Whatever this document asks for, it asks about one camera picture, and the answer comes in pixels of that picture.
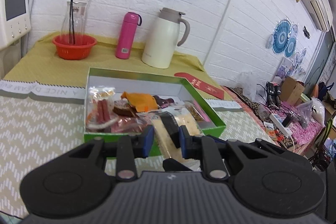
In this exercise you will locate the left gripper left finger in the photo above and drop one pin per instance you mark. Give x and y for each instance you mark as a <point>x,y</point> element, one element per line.
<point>130,148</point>

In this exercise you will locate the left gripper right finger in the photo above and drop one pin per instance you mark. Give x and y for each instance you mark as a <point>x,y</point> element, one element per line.
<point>205,150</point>

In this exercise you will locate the dark red snack packet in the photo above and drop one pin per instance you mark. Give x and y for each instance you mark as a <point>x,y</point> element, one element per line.
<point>127,119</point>

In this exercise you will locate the pink edged snack packet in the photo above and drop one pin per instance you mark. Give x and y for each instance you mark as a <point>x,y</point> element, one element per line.
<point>196,111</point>

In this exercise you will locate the cracker biscuit pack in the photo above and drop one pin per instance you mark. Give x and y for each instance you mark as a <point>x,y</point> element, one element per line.
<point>166,125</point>

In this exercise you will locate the orange snack packet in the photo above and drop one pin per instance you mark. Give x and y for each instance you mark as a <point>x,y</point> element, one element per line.
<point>140,101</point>

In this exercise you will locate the clear pack red sausages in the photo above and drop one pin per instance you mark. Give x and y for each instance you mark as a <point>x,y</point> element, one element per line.
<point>99,110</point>

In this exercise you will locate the green cardboard box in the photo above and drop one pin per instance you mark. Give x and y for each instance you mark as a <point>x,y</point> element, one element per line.
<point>169,92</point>

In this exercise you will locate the white power strip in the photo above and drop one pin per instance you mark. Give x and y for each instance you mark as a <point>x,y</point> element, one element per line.
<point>276,119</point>

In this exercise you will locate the brown cardboard box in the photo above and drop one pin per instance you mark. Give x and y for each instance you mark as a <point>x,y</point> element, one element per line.
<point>291,91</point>

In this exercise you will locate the white thermos jug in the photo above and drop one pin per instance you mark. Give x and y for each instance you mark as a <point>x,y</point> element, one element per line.
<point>169,31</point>

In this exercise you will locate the chevron pattern mat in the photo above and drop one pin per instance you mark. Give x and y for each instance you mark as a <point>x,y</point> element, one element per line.
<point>34,132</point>

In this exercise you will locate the pink water bottle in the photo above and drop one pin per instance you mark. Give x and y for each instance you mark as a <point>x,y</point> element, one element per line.
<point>125,41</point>

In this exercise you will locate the red plastic basket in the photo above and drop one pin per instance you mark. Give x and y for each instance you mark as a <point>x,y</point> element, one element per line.
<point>76,51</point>

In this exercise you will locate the yellow tablecloth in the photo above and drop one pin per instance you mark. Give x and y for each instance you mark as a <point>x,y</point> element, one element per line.
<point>42,64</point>

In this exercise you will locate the black chopsticks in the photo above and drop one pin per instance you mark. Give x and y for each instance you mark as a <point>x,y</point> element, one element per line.
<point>71,24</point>

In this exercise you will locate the blue paper fan decoration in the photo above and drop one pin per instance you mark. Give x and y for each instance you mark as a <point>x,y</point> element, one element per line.
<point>281,36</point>

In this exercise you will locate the clear glass carafe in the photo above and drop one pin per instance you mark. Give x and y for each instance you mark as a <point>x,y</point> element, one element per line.
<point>79,9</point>

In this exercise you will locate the white water dispenser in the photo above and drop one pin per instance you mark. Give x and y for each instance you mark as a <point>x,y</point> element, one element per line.
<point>15,21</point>

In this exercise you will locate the white air conditioner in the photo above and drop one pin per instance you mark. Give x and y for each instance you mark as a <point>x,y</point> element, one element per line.
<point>321,13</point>

